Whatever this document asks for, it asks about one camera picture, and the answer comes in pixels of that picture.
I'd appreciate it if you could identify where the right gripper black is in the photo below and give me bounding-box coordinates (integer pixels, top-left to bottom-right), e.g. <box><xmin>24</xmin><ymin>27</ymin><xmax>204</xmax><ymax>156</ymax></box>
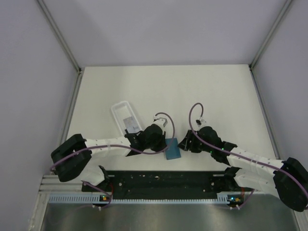
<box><xmin>178</xmin><ymin>129</ymin><xmax>213</xmax><ymax>153</ymax></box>

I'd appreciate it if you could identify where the blue leather card holder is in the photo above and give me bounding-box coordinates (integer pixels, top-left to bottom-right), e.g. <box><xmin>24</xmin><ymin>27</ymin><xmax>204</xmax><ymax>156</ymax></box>
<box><xmin>165</xmin><ymin>138</ymin><xmax>181</xmax><ymax>160</ymax></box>

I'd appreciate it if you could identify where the white plastic basket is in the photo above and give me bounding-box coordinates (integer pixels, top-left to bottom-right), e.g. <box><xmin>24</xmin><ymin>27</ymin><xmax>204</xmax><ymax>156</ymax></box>
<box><xmin>111</xmin><ymin>101</ymin><xmax>142</xmax><ymax>135</ymax></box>

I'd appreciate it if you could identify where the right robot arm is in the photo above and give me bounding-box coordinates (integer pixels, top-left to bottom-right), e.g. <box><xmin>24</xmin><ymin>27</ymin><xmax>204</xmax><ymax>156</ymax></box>
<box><xmin>178</xmin><ymin>126</ymin><xmax>308</xmax><ymax>212</ymax></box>

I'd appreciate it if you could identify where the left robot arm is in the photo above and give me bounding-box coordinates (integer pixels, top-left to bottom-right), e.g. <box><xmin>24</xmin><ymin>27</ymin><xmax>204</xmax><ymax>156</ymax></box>
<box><xmin>51</xmin><ymin>123</ymin><xmax>167</xmax><ymax>191</ymax></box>

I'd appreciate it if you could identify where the silver VIP card bottom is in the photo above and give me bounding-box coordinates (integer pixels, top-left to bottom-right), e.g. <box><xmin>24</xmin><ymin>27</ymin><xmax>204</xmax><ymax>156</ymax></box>
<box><xmin>123</xmin><ymin>116</ymin><xmax>141</xmax><ymax>133</ymax></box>

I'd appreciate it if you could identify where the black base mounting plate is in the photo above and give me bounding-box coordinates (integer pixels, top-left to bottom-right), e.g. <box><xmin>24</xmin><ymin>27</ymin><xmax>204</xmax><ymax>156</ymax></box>
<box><xmin>97</xmin><ymin>170</ymin><xmax>250</xmax><ymax>192</ymax></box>

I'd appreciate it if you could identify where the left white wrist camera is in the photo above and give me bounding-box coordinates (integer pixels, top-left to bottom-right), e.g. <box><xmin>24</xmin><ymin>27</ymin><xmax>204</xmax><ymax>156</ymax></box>
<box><xmin>153</xmin><ymin>117</ymin><xmax>167</xmax><ymax>130</ymax></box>

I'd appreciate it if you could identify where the grey slotted cable duct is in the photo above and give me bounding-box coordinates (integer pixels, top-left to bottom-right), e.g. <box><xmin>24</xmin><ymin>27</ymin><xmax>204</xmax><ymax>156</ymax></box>
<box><xmin>48</xmin><ymin>193</ymin><xmax>241</xmax><ymax>205</ymax></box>

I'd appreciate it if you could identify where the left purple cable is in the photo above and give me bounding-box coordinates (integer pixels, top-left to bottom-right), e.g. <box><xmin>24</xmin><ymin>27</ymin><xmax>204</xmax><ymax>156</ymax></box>
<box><xmin>49</xmin><ymin>112</ymin><xmax>175</xmax><ymax>209</ymax></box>

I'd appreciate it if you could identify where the right aluminium corner post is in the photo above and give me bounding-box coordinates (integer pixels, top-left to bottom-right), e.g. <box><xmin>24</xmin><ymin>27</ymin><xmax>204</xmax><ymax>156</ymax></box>
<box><xmin>249</xmin><ymin>0</ymin><xmax>295</xmax><ymax>69</ymax></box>

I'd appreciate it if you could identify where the aluminium corner post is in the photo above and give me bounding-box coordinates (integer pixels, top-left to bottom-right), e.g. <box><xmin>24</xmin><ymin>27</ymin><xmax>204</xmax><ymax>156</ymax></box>
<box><xmin>249</xmin><ymin>0</ymin><xmax>295</xmax><ymax>69</ymax></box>
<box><xmin>36</xmin><ymin>0</ymin><xmax>84</xmax><ymax>73</ymax></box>

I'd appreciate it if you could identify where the aluminium frame rail front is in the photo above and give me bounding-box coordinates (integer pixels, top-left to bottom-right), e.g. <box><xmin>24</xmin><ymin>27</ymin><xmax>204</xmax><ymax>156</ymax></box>
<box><xmin>39</xmin><ymin>175</ymin><xmax>82</xmax><ymax>193</ymax></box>

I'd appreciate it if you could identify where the left aluminium corner post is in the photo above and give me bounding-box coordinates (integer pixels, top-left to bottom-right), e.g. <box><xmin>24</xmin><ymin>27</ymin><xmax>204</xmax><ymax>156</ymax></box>
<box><xmin>36</xmin><ymin>0</ymin><xmax>84</xmax><ymax>73</ymax></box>

